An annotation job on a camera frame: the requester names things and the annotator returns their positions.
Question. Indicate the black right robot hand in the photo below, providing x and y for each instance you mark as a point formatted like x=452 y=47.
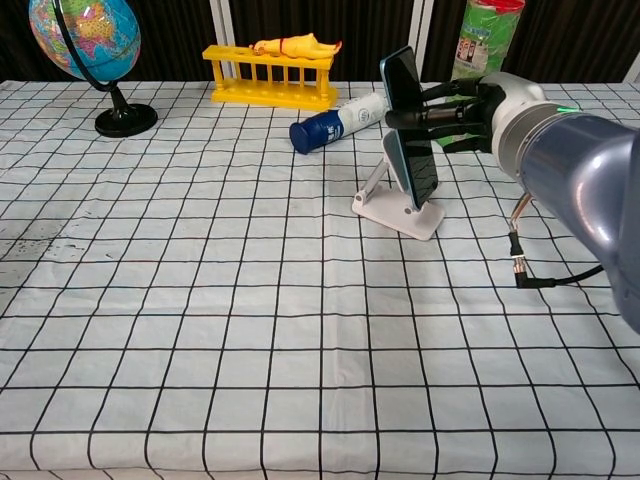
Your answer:
x=480 y=107

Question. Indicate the black smartphone with blue edge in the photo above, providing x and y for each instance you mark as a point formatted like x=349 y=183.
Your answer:
x=417 y=160

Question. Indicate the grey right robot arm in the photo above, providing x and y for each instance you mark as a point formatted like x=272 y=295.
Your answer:
x=575 y=165

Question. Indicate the white folding phone stand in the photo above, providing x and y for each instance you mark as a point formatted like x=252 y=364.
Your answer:
x=400 y=220

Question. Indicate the globe on black stand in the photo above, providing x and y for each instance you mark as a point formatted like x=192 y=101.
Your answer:
x=100 y=35

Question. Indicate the green chips can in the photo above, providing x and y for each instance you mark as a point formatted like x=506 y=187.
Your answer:
x=487 y=45

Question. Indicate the black curtain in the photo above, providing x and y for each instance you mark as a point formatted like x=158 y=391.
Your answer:
x=360 y=25

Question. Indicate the blue and white bottle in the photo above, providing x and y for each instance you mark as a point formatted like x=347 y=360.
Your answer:
x=320 y=131

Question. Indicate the yellow rubber chicken toy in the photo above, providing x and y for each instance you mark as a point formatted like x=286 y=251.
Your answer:
x=295 y=46

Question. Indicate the yellow plastic test tube rack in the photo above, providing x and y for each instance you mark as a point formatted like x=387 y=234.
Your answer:
x=272 y=95

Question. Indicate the white black-grid tablecloth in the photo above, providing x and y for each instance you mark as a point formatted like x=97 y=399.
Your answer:
x=250 y=325

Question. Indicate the white frame post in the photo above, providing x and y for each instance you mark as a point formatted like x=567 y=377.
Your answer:
x=634 y=67
x=417 y=25
x=222 y=25

